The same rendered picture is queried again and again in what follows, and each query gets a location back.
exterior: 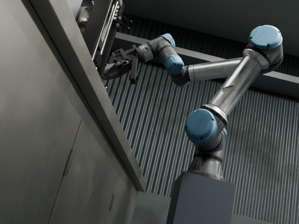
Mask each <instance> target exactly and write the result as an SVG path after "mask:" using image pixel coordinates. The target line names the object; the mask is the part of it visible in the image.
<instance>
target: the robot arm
mask: <svg viewBox="0 0 299 224"><path fill-rule="evenodd" d="M282 40H283V39H282V36H281V33H280V31H279V30H278V29H277V28H276V27H274V26H271V25H264V26H259V27H256V28H255V29H254V30H253V31H252V32H251V33H250V36H249V44H248V45H247V46H246V47H245V49H244V50H243V52H242V53H243V57H241V58H234V59H228V60H220V61H214V62H208V63H202V64H193V65H187V66H184V63H183V61H182V59H181V58H180V57H179V55H178V54H177V53H176V52H175V50H174V48H175V42H174V40H173V38H172V36H171V35H170V34H168V33H167V34H164V35H162V36H159V37H157V38H155V39H153V40H151V41H149V42H147V43H145V44H143V45H141V46H139V47H138V48H137V47H136V46H135V45H133V46H132V48H131V49H129V50H127V51H124V49H122V48H121V49H119V50H117V51H115V52H113V53H112V57H113V60H114V63H112V64H106V67H105V70H104V73H103V75H104V77H102V78H104V80H110V79H115V78H118V77H121V76H122V75H124V74H126V73H127V72H129V71H130V70H131V73H130V76H129V80H130V83H131V84H136V82H137V79H138V77H137V71H138V63H139V61H140V62H141V63H144V62H147V61H149V60H151V59H153V58H155V57H157V56H158V58H159V59H160V61H161V62H162V63H163V65H164V67H165V69H166V70H167V72H168V73H169V75H170V77H171V78H172V81H173V82H174V83H175V84H176V85H177V86H178V87H185V86H186V85H188V84H189V82H194V81H201V80H210V79H217V78H223V77H228V78H227V80H226V81H225V82H224V84H223V85H222V86H221V88H220V89H219V90H218V91H217V93H216V94H215V96H214V97H213V98H212V100H211V101H210V102H209V104H205V105H202V106H201V108H200V109H198V110H194V111H192V112H191V113H190V114H189V115H188V117H187V118H186V121H185V132H186V134H187V136H188V138H189V140H190V141H192V143H193V144H194V146H195V150H194V156H193V160H192V162H191V164H190V166H189V168H188V169H187V171H186V172H189V173H193V174H197V175H201V176H205V177H209V178H213V179H217V180H221V181H224V178H223V172H222V161H223V155H224V149H225V144H226V140H227V132H226V129H225V126H226V125H227V116H228V115H229V114H230V112H231V111H232V109H233V108H234V107H235V105H236V104H237V103H238V101H239V100H240V99H241V97H242V96H243V94H244V93H245V92H246V90H247V89H248V88H249V86H250V85H251V84H252V82H253V81H254V80H255V78H256V77H257V76H258V75H262V74H266V73H269V72H271V71H274V70H275V69H276V68H278V67H279V65H280V64H281V63H282V60H283V45H282ZM117 70H118V71H117Z"/></svg>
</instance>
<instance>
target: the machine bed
mask: <svg viewBox="0 0 299 224"><path fill-rule="evenodd" d="M29 2H30V4H31V5H32V7H33V9H34V11H35V12H36V14H37V16H38V17H39V19H40V21H41V23H42V24H43V26H44V28H45V30H46V32H47V33H48V35H49V37H50V38H51V40H52V42H53V43H54V45H55V47H56V49H57V50H58V52H59V54H60V56H61V57H62V59H63V61H64V63H65V64H66V66H67V68H68V70H69V71H70V73H71V75H72V76H73V78H74V80H75V82H76V84H77V85H78V87H79V89H80V90H81V92H82V94H83V96H84V97H85V99H86V101H87V103H88V104H89V106H90V108H91V109H92V111H93V113H94V115H95V117H96V118H97V120H98V122H99V124H100V125H101V127H102V129H103V130H104V132H105V134H106V135H107V137H108V139H109V141H110V143H111V144H112V146H113V148H114V150H115V151H116V153H117V155H118V156H119V158H120V160H121V162H122V163H123V165H124V167H125V168H126V170H127V172H128V174H129V176H130V177H131V179H132V181H133V182H134V184H135V186H136V188H137V189H138V191H140V192H145V190H146V186H147V184H146V181H145V179H144V177H143V174H142V172H141V170H140V168H139V165H138V163H137V161H136V158H135V156H134V154H133V151H132V149H131V147H130V144H129V142H128V140H127V138H126V136H125V133H124V131H123V129H122V126H121V124H120V121H119V119H118V117H117V115H116V113H115V110H114V108H113V106H112V103H111V101H110V99H109V96H108V94H107V92H106V89H105V87H104V85H103V83H102V80H101V78H100V76H99V73H98V71H97V69H96V66H95V64H94V62H93V60H92V57H91V55H90V53H89V50H88V48H87V46H86V44H85V41H84V39H83V36H82V34H81V32H80V30H79V27H78V25H77V23H76V21H75V18H74V16H73V14H72V11H71V9H70V7H69V4H68V2H67V0H29Z"/></svg>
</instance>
